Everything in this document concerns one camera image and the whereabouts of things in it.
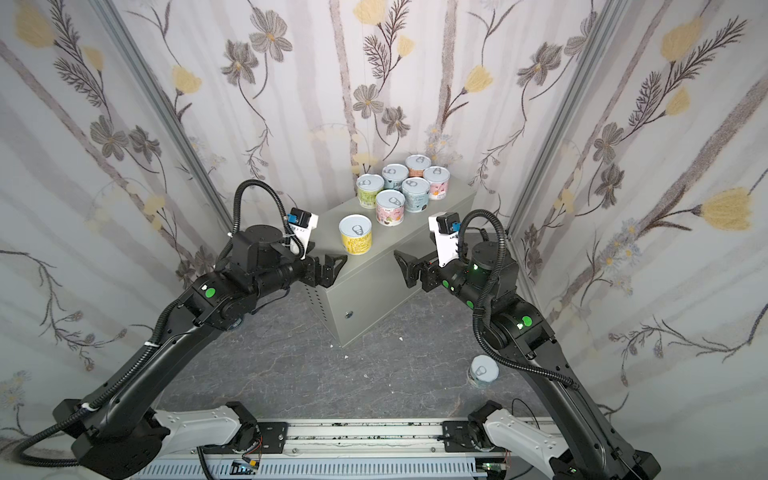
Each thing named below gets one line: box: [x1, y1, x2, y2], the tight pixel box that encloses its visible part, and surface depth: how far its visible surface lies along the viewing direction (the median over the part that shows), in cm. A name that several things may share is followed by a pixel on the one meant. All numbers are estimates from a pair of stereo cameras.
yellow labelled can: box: [339, 214, 373, 256], surface depth 68 cm
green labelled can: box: [356, 174, 385, 209], surface depth 78 cm
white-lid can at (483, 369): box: [469, 354, 500, 386], surface depth 82 cm
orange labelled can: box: [405, 154, 431, 178], surface depth 85 cm
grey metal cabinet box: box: [305, 188, 476, 348], surface depth 76 cm
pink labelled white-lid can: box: [375, 189, 406, 227], surface depth 75 cm
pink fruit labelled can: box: [424, 166, 451, 201], surface depth 81 cm
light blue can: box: [401, 176, 431, 213], surface depth 78 cm
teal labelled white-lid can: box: [381, 163, 409, 190], surface depth 82 cm
